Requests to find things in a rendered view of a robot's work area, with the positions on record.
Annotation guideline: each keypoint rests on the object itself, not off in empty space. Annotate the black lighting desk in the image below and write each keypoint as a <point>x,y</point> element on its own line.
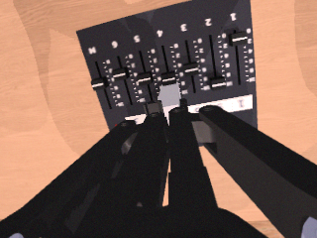
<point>167,45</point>

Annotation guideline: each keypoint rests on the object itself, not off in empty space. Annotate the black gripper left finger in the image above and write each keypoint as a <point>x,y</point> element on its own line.
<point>125,181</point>

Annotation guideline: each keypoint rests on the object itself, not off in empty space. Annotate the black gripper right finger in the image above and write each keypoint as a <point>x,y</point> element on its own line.
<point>280,182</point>

